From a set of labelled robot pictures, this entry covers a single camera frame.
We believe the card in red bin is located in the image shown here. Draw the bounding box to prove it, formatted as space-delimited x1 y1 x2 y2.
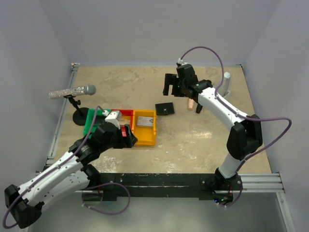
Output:
119 116 131 127

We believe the glitter silver microphone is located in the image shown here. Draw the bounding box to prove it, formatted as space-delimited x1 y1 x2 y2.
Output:
49 84 97 99

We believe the grey wedge stand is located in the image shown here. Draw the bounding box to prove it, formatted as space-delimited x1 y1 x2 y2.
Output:
218 72 232 97

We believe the silver card in yellow bin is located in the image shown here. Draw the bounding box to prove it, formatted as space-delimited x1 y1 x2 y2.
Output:
137 116 154 128

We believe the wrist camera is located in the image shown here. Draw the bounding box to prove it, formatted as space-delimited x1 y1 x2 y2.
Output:
176 58 190 70
102 110 122 128

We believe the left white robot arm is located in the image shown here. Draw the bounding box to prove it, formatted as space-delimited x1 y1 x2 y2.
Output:
2 122 138 229

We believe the green plastic bin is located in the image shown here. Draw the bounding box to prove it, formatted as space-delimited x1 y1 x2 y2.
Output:
83 109 111 138

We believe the black leather card holder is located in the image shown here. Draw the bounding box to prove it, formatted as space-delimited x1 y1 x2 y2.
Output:
155 102 175 116

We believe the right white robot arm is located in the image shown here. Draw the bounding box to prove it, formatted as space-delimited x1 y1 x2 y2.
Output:
163 64 263 189

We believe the aluminium frame rail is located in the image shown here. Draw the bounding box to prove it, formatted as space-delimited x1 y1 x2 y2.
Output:
42 63 80 171

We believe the yellow plastic bin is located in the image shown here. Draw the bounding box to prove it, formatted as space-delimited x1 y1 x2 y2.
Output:
132 110 157 146

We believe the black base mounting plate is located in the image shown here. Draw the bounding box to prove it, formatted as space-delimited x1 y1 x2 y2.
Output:
82 173 242 201

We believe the black microphone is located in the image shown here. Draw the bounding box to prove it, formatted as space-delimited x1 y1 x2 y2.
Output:
196 103 203 114

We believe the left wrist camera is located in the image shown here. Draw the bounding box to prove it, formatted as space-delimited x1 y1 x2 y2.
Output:
102 110 122 128

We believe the pink microphone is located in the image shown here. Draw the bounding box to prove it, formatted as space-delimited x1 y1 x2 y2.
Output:
188 99 195 110

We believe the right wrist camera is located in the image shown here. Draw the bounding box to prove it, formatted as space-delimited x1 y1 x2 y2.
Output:
176 58 190 70

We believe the red plastic bin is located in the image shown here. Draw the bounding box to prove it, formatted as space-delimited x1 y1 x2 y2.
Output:
112 109 134 128

